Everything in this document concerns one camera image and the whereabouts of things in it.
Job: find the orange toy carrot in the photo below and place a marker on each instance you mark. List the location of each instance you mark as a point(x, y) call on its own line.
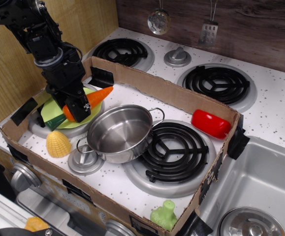
point(98, 96)

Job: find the silver stove knob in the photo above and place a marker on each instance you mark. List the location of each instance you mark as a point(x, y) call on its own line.
point(84, 161)
point(177, 58)

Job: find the orange toy bottom left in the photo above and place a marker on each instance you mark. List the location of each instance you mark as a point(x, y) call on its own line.
point(35, 224)

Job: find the back right black burner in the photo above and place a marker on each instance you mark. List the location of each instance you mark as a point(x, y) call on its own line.
point(224, 83)

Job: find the black burner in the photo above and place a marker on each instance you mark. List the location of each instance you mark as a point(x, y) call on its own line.
point(224, 83)
point(175, 162)
point(125, 51)

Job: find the silver oven knob right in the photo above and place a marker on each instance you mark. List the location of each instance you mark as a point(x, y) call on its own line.
point(115, 228)

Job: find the hanging silver spatula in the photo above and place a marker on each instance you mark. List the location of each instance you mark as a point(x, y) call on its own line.
point(209, 28)

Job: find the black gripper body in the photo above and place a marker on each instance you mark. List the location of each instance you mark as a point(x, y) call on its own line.
point(63, 74)

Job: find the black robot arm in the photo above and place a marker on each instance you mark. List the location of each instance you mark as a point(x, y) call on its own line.
point(34, 28)

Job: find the stainless steel pot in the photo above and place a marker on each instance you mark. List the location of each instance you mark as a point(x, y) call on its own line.
point(122, 134)

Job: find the silver back stove knob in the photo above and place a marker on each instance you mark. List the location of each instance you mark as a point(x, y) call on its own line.
point(177, 58)

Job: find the hanging silver strainer ladle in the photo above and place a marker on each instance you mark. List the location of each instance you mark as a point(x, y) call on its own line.
point(159, 20)

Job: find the silver oven knob left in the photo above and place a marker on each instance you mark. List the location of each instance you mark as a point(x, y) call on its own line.
point(23, 178)

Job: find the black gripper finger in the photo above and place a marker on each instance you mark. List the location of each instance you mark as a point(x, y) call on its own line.
point(79, 107)

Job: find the back left black burner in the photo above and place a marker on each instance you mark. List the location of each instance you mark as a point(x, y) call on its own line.
point(125, 51)

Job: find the yellow toy corn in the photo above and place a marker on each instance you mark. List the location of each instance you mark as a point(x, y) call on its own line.
point(57, 144)

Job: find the silver front stove knob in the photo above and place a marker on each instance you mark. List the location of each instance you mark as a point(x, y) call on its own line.
point(84, 161)

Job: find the silver sink basin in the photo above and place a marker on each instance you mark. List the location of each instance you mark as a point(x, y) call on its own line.
point(255, 179)

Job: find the green toy broccoli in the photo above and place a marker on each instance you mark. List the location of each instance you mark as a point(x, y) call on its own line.
point(164, 215)

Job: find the red toy pepper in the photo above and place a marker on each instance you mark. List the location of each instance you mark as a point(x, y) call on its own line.
point(210, 124)

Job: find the front right black burner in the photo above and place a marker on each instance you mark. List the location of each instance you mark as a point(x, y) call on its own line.
point(175, 162)

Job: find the silver oven knob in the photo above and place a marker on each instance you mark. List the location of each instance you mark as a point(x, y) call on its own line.
point(115, 228)
point(23, 178)

